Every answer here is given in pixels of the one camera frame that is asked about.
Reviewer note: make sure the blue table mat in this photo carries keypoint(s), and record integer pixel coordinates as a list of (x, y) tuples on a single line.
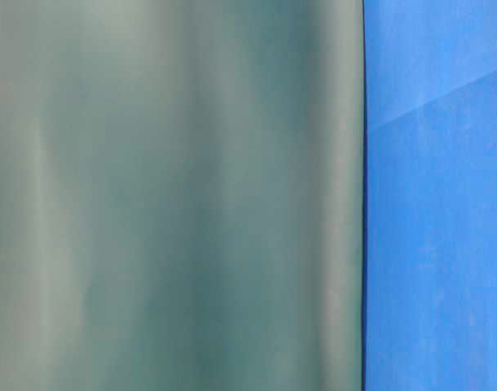
[(431, 195)]

